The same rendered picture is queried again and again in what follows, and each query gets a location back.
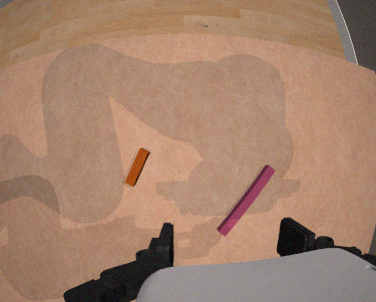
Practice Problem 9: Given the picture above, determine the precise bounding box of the pink rod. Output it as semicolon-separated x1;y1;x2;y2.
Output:
217;165;275;236

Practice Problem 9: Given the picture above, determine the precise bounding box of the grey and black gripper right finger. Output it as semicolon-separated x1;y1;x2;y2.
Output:
277;217;376;267

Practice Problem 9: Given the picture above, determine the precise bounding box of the orange-brown rectangular bar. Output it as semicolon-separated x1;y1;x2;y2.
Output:
125;148;150;187

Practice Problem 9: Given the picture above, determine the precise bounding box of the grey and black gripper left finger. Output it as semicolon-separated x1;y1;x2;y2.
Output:
63;223;174;302

